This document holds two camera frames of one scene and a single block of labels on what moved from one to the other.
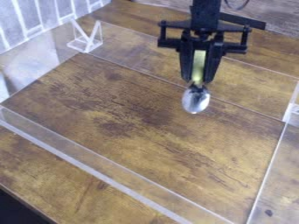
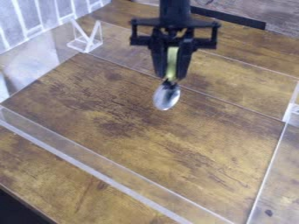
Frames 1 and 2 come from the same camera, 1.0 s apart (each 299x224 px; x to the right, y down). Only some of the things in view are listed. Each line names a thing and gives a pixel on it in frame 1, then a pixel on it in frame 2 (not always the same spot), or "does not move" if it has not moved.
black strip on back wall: (232, 18) does not move
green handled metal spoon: (196, 98) → (167, 94)
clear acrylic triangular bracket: (83, 42) does not move
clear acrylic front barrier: (144, 189) does not move
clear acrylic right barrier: (275, 205) does not move
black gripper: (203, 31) → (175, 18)
